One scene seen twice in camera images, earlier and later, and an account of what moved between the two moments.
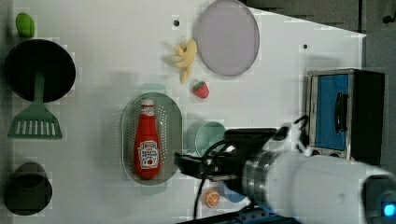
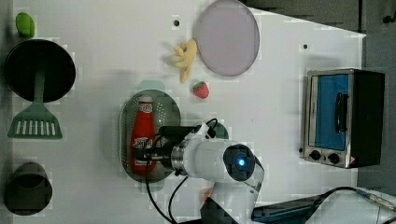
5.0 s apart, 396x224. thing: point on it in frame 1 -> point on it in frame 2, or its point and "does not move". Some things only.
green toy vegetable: [25, 25] does not move
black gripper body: [227, 164] -> [162, 150]
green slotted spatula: [36, 121] does not move
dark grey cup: [28, 190] does not move
